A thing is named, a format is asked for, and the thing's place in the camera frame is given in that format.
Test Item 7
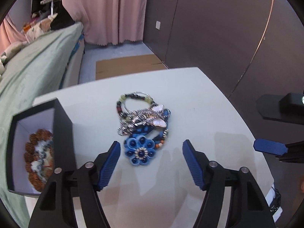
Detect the blue flower bead necklace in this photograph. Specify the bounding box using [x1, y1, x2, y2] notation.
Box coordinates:
[123, 108, 172, 167]

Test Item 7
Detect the dark beaded bracelet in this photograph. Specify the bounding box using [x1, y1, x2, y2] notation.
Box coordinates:
[116, 91, 157, 124]

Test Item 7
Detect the brown rudraksha bead bracelet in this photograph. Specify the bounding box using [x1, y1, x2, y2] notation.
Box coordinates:
[23, 128, 55, 193]

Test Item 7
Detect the white shell pendant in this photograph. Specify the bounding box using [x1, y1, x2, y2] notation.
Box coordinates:
[31, 160, 48, 172]

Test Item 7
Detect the black square jewelry box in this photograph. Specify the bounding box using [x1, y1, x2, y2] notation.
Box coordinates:
[6, 99, 76, 196]

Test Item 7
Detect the person's right hand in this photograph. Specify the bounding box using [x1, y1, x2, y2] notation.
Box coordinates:
[299, 178, 304, 193]

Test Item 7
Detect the flat brown cardboard sheet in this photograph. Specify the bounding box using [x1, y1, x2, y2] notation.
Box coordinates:
[95, 54, 166, 80]

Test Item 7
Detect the green bed blanket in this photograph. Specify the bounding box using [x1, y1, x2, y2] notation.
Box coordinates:
[1, 22, 83, 227]

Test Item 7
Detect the grey green pillow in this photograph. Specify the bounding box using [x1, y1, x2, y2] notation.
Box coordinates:
[1, 41, 28, 64]

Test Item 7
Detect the black clothing pile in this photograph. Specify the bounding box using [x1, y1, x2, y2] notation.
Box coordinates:
[50, 4, 75, 30]

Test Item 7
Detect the pink curtain right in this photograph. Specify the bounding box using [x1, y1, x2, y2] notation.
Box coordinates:
[62, 0, 147, 46]

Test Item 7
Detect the pink curtain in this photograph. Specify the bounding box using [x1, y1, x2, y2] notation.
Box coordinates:
[0, 15, 26, 52]
[62, 0, 147, 46]

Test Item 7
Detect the patterned cream pillow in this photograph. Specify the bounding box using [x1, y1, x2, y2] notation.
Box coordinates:
[22, 13, 58, 43]

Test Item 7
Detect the pink curtain left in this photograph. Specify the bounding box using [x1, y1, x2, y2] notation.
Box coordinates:
[0, 15, 26, 52]

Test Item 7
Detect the white wall socket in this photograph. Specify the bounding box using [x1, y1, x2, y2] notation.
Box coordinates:
[155, 21, 161, 30]

